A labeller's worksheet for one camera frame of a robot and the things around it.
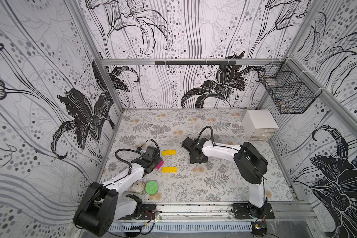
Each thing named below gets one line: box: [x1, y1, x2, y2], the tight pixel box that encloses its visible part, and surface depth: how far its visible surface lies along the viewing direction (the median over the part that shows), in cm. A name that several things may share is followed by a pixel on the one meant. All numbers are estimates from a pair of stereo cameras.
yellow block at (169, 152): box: [161, 149, 178, 157], surface depth 95 cm
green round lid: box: [145, 180, 159, 195], surface depth 78 cm
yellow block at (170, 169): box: [162, 166, 179, 173], surface depth 90 cm
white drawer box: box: [240, 109, 280, 141], surface depth 96 cm
